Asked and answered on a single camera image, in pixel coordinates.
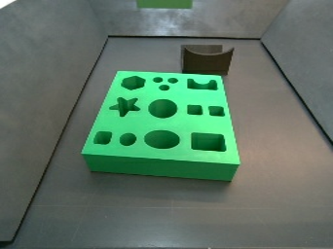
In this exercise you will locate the dark grey arch block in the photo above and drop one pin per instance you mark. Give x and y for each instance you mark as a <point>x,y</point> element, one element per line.
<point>204,59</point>

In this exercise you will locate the green shape sorter board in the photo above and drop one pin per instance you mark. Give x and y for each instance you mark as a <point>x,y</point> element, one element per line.
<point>164,126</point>

